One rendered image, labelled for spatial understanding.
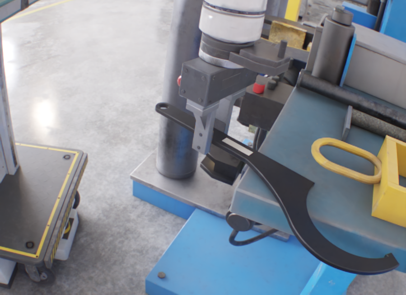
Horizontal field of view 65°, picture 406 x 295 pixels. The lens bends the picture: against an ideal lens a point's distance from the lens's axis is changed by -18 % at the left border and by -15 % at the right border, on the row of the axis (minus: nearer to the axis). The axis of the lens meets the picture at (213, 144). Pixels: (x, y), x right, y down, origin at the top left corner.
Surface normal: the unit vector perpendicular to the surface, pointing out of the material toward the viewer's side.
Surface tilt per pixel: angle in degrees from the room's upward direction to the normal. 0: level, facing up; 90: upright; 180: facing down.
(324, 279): 90
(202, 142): 90
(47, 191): 0
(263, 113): 90
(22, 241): 0
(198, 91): 90
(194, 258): 0
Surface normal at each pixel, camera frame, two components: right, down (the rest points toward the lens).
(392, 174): 0.15, -0.81
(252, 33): 0.57, 0.53
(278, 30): -0.39, 0.48
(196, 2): -0.11, 0.55
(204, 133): -0.60, 0.38
